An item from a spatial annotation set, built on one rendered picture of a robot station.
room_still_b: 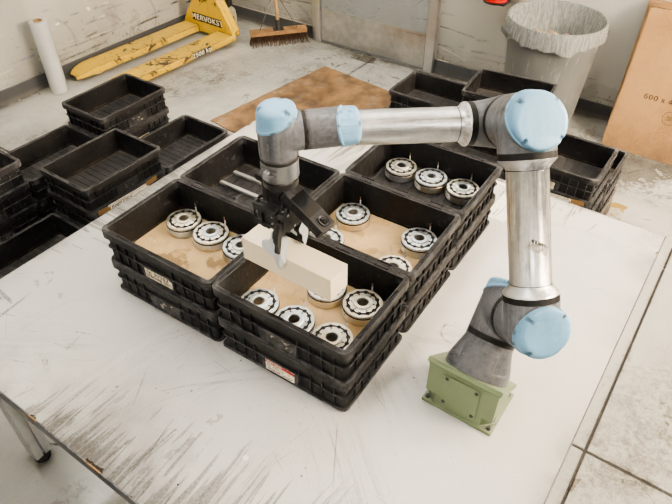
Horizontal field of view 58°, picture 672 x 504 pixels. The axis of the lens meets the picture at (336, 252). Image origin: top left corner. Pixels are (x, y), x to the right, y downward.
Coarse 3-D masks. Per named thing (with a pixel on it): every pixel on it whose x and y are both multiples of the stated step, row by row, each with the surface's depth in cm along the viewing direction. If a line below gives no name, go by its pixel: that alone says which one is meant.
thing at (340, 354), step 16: (320, 240) 162; (352, 256) 157; (400, 288) 148; (240, 304) 145; (384, 304) 144; (272, 320) 141; (304, 336) 137; (368, 336) 140; (336, 352) 134; (352, 352) 134
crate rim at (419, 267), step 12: (336, 180) 183; (360, 180) 183; (324, 192) 179; (396, 192) 178; (420, 204) 175; (432, 204) 174; (456, 216) 170; (456, 228) 169; (444, 240) 164; (360, 252) 158; (432, 252) 158; (384, 264) 155; (420, 264) 155; (408, 276) 152
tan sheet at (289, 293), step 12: (264, 276) 166; (276, 276) 166; (252, 288) 163; (276, 288) 163; (288, 288) 163; (300, 288) 163; (348, 288) 163; (288, 300) 159; (300, 300) 159; (312, 312) 156; (324, 312) 156; (336, 312) 156; (348, 324) 153
